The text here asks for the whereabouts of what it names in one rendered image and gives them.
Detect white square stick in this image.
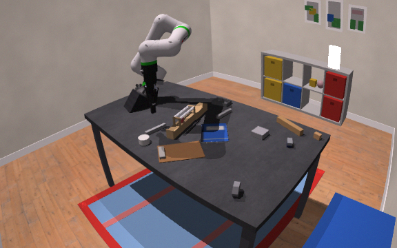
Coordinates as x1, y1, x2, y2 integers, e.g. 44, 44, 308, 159
216, 108, 232, 119
145, 123, 166, 135

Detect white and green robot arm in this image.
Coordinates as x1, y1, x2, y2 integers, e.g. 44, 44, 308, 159
131, 14, 192, 87

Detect white short cylinder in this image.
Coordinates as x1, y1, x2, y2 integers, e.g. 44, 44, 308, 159
138, 134, 150, 145

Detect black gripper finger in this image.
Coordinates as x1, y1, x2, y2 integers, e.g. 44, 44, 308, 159
149, 84, 159, 114
143, 85, 152, 113

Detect long tan wooden bar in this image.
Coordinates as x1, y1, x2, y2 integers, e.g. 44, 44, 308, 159
276, 116, 304, 136

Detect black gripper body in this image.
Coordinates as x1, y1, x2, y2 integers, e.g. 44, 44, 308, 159
143, 73, 156, 91

